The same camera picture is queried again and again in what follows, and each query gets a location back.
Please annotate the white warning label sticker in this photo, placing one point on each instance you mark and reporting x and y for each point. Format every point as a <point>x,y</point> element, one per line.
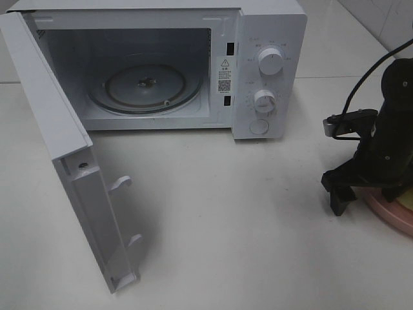
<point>224,74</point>

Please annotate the white microwave oven body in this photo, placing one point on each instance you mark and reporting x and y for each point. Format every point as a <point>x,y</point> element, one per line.
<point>84,39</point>

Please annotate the upper white power knob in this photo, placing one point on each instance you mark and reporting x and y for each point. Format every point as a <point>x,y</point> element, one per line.
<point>270,60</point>

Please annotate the glass microwave turntable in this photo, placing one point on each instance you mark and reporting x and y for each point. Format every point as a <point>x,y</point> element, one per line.
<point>145,89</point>

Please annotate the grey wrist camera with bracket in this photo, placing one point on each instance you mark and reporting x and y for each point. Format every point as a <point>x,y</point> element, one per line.
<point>352,126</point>

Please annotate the toast sandwich with lettuce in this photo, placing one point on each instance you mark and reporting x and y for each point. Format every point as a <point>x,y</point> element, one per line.
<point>406,200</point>

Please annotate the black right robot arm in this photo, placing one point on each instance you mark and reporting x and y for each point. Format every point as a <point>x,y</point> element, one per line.
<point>396,86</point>

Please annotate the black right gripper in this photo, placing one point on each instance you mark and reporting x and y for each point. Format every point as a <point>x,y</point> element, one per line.
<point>382,160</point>

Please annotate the pink round plate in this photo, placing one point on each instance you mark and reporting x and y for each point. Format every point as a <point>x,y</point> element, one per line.
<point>392,213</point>

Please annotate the lower white timer knob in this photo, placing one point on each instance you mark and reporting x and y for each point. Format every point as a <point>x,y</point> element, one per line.
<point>264,101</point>

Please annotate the round white door button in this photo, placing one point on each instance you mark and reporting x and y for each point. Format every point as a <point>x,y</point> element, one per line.
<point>259,126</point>

